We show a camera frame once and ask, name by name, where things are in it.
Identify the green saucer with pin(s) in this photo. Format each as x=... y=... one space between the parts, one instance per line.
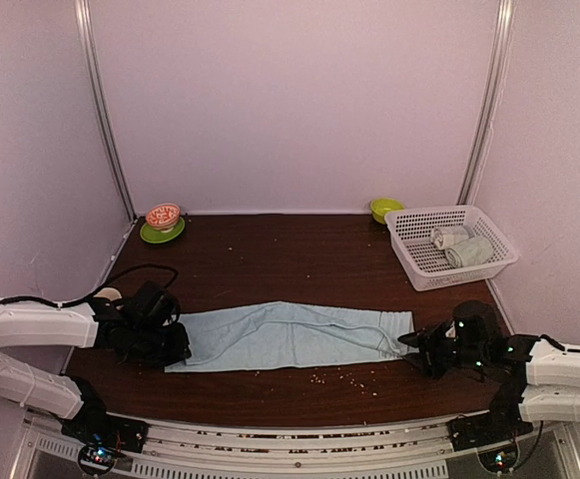
x=149 y=235

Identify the red patterned small bowl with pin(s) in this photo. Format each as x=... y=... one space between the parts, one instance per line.
x=163 y=217

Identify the white perforated plastic basket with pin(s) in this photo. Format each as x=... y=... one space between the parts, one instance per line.
x=425 y=265

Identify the lime green bowl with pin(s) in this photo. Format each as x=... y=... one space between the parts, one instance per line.
x=380 y=207

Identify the mint green panda towel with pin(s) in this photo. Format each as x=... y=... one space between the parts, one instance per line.
x=471 y=252

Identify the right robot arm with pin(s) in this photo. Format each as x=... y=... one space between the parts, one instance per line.
x=538 y=376

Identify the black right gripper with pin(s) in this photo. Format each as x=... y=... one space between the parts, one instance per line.
x=425 y=341

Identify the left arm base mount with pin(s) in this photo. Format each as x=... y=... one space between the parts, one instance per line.
x=106 y=438

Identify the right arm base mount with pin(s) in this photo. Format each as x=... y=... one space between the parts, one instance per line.
x=493 y=434

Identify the front aluminium rail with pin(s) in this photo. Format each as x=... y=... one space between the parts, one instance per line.
x=410 y=449

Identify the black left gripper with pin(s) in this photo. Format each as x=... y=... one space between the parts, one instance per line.
x=179 y=351

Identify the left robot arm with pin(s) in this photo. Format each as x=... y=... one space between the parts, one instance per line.
x=143 y=327

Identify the rolled towel in basket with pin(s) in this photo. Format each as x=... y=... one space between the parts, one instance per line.
x=445 y=237

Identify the aluminium corner post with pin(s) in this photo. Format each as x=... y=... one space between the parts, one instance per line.
x=87 y=38
x=493 y=91

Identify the beige printed mug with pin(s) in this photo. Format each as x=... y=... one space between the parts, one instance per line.
x=108 y=293

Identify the right aluminium corner post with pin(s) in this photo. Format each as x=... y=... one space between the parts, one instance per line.
x=493 y=91

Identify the left aluminium corner post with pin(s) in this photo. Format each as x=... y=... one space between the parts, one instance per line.
x=87 y=38

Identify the light blue towel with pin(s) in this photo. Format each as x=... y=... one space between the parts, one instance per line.
x=280 y=334

